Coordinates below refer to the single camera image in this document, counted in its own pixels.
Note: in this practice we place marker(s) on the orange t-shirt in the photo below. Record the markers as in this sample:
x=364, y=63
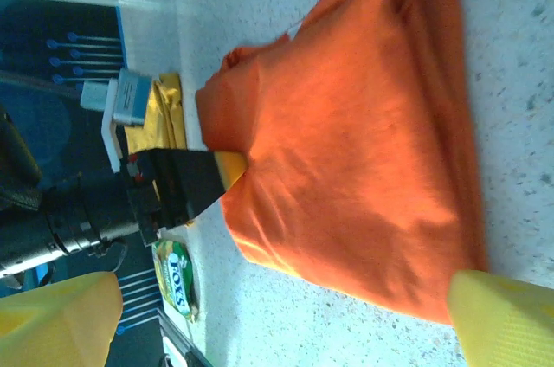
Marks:
x=346, y=146

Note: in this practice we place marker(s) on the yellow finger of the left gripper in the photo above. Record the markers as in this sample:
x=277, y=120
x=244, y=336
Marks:
x=231, y=168

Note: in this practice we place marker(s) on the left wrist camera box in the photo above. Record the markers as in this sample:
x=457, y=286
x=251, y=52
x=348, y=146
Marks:
x=130, y=98

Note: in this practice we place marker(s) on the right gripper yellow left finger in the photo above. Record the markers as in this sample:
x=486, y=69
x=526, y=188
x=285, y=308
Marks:
x=56, y=328

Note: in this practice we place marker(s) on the yellow t-shirt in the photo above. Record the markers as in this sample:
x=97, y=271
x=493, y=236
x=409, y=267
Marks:
x=166, y=124

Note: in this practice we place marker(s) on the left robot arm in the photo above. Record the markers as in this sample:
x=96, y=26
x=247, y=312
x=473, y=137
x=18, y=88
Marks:
x=21, y=246

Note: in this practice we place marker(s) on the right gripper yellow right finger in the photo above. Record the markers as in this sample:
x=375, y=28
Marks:
x=506, y=323

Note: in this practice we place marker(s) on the green Fox's candy bag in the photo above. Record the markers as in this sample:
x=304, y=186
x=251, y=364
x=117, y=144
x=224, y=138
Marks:
x=177, y=276

